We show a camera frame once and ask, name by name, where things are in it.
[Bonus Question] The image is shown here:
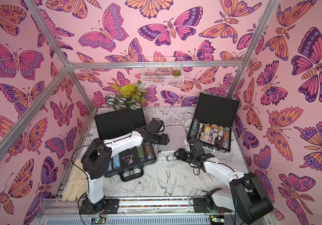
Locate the large black poker case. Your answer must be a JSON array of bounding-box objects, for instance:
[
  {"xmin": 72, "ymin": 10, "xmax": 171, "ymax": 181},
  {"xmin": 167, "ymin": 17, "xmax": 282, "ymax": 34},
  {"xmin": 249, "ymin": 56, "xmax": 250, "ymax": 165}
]
[{"xmin": 95, "ymin": 108, "xmax": 163, "ymax": 178}]

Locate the right black poker case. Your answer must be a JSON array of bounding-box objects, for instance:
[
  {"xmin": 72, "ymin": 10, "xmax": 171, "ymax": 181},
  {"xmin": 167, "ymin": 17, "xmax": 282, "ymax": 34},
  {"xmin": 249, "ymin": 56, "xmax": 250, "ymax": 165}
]
[{"xmin": 185, "ymin": 93, "xmax": 240, "ymax": 142}]

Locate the white wire basket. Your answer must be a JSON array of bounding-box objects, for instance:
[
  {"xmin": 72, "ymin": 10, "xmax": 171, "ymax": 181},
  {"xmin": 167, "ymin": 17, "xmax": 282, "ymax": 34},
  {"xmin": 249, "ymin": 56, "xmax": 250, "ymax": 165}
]
[{"xmin": 140, "ymin": 56, "xmax": 184, "ymax": 88}]

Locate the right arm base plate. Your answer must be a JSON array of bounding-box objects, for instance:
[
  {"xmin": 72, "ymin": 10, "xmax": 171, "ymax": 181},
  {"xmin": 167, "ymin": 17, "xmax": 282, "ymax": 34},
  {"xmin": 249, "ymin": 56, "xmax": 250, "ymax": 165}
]
[{"xmin": 189, "ymin": 197, "xmax": 232, "ymax": 213}]

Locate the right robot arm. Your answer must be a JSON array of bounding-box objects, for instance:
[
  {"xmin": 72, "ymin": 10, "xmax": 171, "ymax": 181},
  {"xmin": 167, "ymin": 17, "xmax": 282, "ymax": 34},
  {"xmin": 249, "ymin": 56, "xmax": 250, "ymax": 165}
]
[{"xmin": 174, "ymin": 138, "xmax": 274, "ymax": 225}]

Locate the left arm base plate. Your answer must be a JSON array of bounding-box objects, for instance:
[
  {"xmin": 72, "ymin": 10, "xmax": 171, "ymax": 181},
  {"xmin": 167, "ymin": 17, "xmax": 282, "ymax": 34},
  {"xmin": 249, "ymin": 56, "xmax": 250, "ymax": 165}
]
[{"xmin": 79, "ymin": 199, "xmax": 120, "ymax": 215}]

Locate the small silver poker case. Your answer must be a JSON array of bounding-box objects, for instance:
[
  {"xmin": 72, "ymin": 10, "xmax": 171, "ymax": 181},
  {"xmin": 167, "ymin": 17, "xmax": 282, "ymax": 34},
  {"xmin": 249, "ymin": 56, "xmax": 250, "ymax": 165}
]
[{"xmin": 157, "ymin": 125, "xmax": 187, "ymax": 162}]

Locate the green leafy plant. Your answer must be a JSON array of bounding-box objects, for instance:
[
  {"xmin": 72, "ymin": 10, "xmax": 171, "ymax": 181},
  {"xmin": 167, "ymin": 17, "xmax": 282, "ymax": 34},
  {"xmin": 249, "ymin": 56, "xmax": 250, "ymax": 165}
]
[{"xmin": 111, "ymin": 83, "xmax": 147, "ymax": 105}]

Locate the cream work glove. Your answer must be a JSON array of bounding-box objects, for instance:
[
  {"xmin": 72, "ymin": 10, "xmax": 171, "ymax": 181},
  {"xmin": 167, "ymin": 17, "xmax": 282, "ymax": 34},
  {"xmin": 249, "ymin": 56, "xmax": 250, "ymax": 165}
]
[{"xmin": 62, "ymin": 166, "xmax": 87, "ymax": 202}]

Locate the striped black white plant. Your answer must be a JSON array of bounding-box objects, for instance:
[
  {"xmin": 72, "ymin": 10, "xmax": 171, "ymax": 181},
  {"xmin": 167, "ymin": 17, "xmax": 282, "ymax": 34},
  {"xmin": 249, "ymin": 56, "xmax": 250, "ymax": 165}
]
[{"xmin": 105, "ymin": 94, "xmax": 142, "ymax": 110}]

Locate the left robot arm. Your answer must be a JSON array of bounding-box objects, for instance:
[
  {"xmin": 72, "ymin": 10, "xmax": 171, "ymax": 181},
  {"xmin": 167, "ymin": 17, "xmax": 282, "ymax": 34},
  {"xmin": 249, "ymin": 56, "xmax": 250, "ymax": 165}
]
[{"xmin": 81, "ymin": 119, "xmax": 169, "ymax": 205}]

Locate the small succulent plant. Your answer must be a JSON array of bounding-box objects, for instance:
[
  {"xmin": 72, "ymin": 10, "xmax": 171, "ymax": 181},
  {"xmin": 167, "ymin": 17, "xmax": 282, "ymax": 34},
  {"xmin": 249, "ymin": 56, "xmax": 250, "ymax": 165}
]
[{"xmin": 172, "ymin": 69, "xmax": 182, "ymax": 77}]

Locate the aluminium front rail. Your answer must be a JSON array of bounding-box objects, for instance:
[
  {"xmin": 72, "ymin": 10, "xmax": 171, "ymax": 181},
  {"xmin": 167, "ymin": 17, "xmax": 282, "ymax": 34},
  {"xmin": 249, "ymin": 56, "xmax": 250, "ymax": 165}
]
[{"xmin": 37, "ymin": 196, "xmax": 237, "ymax": 221}]

